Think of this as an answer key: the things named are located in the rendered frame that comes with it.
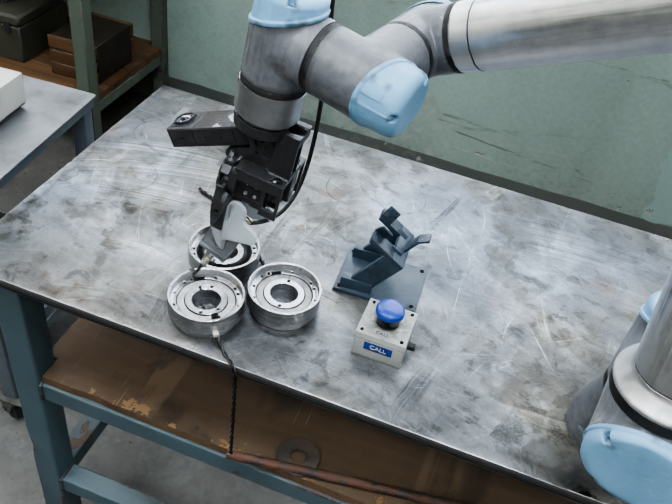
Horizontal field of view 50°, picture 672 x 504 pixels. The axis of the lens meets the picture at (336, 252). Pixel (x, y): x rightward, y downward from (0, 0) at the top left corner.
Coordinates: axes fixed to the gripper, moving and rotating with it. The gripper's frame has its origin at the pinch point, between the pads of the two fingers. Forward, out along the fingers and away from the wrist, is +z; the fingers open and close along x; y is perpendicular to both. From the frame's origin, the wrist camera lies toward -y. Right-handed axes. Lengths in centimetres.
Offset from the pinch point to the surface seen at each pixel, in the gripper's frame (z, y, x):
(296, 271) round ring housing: 9.1, 9.4, 7.8
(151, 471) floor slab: 96, -10, 12
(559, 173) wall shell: 69, 59, 164
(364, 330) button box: 5.7, 22.2, 0.1
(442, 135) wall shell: 73, 16, 163
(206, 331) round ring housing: 10.6, 3.3, -7.9
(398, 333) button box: 5.1, 26.5, 1.7
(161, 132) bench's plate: 17.7, -27.6, 33.4
